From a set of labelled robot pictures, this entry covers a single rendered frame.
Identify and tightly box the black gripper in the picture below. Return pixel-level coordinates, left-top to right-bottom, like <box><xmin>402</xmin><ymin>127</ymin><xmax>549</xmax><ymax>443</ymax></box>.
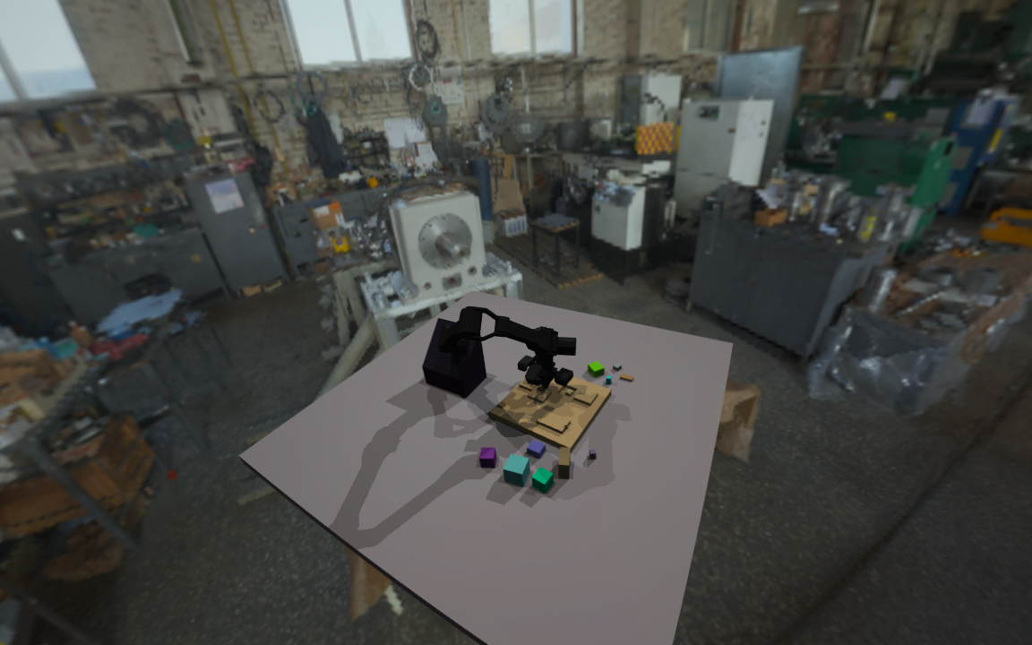
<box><xmin>518</xmin><ymin>355</ymin><xmax>573</xmax><ymax>389</ymax></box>

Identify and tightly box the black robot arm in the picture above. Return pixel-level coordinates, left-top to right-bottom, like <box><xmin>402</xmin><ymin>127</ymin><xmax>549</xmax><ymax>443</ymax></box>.
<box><xmin>438</xmin><ymin>307</ymin><xmax>576</xmax><ymax>386</ymax></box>

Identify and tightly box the brown rectangular block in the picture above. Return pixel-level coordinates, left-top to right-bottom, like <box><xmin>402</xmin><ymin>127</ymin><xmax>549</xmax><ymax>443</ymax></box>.
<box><xmin>558</xmin><ymin>447</ymin><xmax>570</xmax><ymax>479</ymax></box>

